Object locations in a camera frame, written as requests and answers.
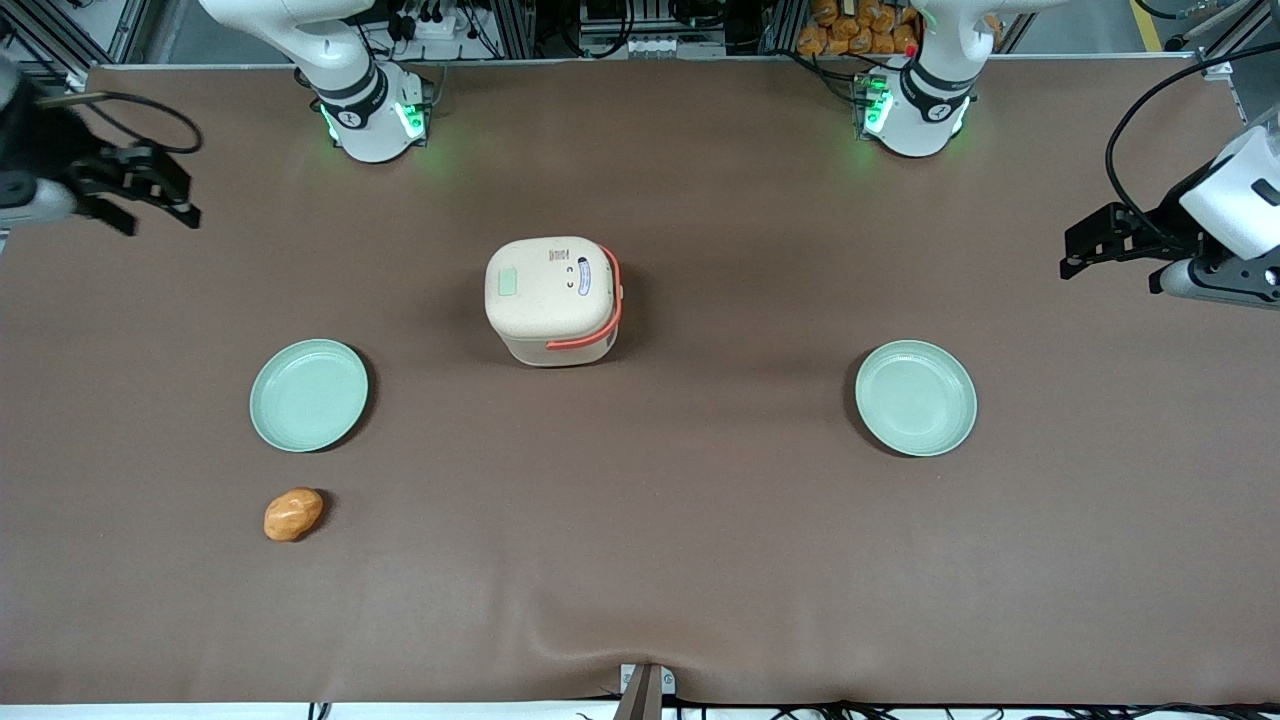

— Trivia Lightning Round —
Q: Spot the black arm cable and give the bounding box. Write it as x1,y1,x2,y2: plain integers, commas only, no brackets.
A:
1104,42,1280,251
35,90,204,157

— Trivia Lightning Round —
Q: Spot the bag of orange bread rolls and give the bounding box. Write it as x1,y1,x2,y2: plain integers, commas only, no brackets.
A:
796,0,923,59

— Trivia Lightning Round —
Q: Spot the orange bread roll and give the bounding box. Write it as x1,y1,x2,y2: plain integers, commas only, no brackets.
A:
263,487,325,543

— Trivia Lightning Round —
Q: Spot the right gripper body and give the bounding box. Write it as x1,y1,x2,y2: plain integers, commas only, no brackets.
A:
0,52,101,189

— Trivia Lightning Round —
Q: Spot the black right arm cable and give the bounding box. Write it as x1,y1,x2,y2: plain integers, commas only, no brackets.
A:
35,90,204,157

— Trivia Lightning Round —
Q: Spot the black electronics box with connectors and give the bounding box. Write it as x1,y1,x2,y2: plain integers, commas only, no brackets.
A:
578,0,728,58

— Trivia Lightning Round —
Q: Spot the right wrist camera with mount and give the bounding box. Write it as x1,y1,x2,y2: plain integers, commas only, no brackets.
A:
0,176,79,229

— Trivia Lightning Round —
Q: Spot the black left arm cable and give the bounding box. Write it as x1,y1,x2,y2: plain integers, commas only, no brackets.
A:
1104,42,1280,251

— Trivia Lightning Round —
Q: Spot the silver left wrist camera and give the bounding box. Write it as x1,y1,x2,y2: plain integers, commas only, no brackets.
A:
1149,257,1280,310

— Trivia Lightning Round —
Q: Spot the beige rice cooker orange handle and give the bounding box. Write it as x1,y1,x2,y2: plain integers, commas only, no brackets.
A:
484,236,625,368

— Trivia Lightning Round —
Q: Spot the white power strip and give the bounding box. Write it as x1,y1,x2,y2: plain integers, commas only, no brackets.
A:
393,3,478,48

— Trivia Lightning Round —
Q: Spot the aluminium frame profile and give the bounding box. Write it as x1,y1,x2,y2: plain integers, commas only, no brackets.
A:
0,0,151,69

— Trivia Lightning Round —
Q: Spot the brown table mat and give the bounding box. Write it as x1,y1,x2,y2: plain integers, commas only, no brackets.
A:
0,55,1280,707

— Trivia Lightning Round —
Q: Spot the light green round plate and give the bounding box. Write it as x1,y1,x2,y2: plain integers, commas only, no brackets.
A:
854,340,978,458
249,339,370,454

